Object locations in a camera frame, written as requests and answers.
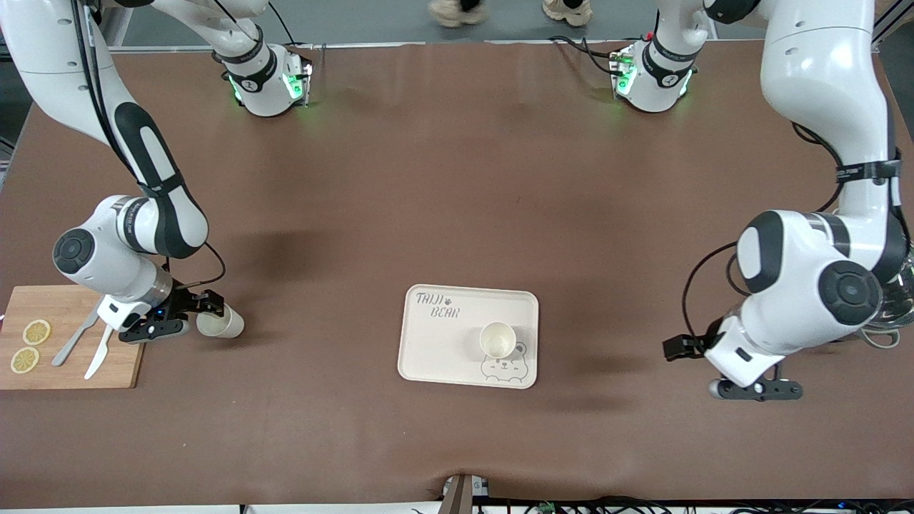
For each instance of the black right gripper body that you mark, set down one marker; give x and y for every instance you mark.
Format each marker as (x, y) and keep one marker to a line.
(181, 303)

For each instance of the white plastic cup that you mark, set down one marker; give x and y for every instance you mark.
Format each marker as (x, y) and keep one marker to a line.
(225, 325)
(498, 339)

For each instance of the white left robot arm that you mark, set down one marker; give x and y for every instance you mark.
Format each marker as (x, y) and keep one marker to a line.
(807, 271)

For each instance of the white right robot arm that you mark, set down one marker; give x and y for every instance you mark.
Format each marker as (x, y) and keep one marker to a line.
(107, 250)

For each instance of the white bear print tray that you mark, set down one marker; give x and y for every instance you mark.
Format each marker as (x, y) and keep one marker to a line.
(435, 343)

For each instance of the white plastic knife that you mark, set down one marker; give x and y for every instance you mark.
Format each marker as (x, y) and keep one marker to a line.
(98, 357)

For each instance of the grey plastic knife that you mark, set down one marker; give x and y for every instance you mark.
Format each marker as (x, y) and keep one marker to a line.
(71, 344)

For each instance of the wooden cutting board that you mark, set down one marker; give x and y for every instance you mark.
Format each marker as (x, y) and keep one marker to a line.
(64, 375)

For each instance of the lemon slice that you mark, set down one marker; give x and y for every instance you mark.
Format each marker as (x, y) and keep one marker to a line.
(25, 360)
(36, 332)

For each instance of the grey-green cooking pot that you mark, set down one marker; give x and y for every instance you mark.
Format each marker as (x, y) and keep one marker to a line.
(901, 327)

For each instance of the glass pot lid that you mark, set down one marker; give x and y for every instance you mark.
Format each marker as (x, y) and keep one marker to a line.
(903, 300)

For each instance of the beige shoe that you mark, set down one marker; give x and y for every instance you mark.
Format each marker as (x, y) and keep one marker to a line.
(568, 10)
(457, 11)

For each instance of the aluminium frame profile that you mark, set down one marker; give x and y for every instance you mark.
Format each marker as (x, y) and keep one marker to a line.
(892, 25)

